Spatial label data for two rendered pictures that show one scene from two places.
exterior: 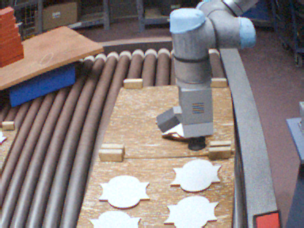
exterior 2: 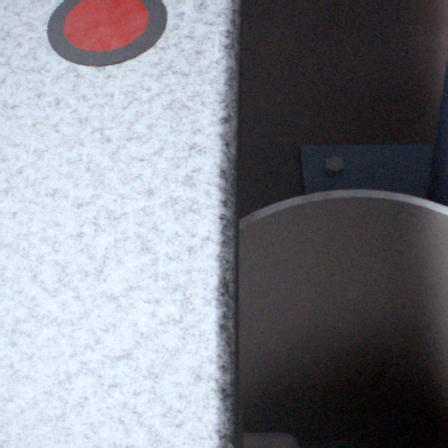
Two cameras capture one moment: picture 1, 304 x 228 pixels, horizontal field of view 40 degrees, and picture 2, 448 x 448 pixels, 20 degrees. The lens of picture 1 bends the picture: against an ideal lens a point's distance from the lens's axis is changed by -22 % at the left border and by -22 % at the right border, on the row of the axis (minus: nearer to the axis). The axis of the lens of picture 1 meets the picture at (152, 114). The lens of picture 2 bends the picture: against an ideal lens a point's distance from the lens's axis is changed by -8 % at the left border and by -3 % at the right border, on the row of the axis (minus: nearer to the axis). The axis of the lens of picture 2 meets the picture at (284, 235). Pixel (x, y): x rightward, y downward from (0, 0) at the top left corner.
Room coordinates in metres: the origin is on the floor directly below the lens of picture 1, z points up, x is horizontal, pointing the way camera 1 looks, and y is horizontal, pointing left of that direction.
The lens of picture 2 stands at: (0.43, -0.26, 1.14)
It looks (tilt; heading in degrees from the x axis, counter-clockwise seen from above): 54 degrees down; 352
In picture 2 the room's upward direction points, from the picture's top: 3 degrees clockwise
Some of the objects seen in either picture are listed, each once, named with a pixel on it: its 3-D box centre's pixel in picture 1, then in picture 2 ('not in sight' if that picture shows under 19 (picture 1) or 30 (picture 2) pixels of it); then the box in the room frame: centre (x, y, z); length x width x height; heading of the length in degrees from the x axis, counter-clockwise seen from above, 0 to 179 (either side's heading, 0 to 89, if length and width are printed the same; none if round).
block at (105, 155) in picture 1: (110, 155); not in sight; (1.08, 0.11, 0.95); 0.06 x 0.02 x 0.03; 82
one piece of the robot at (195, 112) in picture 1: (184, 101); not in sight; (0.97, -0.07, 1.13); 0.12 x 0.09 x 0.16; 91
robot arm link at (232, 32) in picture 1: (229, 30); not in sight; (1.00, -0.19, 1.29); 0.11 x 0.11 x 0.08; 8
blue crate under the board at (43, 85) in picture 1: (32, 73); not in sight; (1.69, 0.46, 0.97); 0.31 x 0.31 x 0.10; 27
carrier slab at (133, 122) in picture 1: (173, 119); not in sight; (1.28, -0.06, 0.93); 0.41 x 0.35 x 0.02; 172
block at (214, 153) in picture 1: (219, 153); not in sight; (1.04, -0.16, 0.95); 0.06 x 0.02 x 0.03; 82
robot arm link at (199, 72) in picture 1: (192, 66); not in sight; (0.97, -0.09, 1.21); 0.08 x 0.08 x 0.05
